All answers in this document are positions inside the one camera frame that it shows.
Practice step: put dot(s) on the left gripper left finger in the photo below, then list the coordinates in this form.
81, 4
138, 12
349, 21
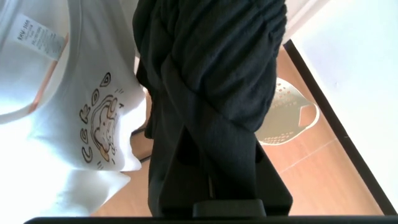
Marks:
180, 186

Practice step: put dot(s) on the white laundry basket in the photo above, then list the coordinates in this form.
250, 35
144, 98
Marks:
286, 118

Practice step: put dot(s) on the black garment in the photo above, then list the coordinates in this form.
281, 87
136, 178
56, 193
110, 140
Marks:
217, 62

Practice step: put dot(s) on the pink clothes hanger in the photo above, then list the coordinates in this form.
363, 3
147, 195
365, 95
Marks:
46, 81

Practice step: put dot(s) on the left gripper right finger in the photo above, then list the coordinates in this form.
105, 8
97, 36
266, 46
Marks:
273, 193

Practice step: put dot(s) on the white printed t-shirt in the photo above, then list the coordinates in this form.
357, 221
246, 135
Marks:
62, 155

